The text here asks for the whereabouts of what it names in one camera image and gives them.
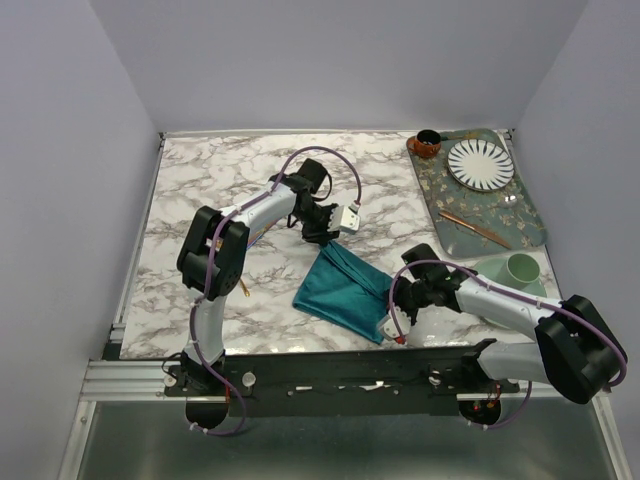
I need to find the teal cloth napkin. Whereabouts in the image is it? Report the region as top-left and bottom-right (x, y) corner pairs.
(292, 242), (392, 344)

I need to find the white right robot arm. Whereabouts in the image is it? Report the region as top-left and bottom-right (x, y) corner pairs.
(378, 244), (628, 404)

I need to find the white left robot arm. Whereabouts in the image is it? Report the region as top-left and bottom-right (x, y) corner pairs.
(177, 159), (339, 395)

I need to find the iridescent rainbow knife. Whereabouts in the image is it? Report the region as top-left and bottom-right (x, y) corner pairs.
(247, 230), (265, 249)

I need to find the mint green floral plate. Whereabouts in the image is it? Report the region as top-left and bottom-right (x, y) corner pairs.
(469, 255), (548, 329)

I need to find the gold spoon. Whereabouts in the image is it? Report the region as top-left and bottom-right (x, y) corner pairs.
(238, 279), (250, 297)

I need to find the mint green small bowl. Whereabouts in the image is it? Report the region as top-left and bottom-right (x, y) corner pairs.
(500, 253), (540, 290)

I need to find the orange black cup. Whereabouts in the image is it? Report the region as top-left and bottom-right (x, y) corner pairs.
(407, 129), (442, 159)

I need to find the white striped plate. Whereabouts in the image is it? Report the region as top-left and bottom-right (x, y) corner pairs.
(447, 139), (515, 192)

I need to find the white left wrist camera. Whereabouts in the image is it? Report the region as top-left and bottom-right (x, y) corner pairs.
(329, 205), (361, 234)

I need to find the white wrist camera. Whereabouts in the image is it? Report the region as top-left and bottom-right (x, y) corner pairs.
(377, 307), (411, 345)
(329, 205), (361, 234)

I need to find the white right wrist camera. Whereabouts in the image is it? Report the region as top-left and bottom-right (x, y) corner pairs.
(377, 307), (411, 345)

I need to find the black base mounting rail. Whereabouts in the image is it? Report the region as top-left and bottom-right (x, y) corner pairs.
(165, 341), (519, 418)

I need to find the aluminium frame rail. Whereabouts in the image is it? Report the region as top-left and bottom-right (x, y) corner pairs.
(79, 355), (614, 401)

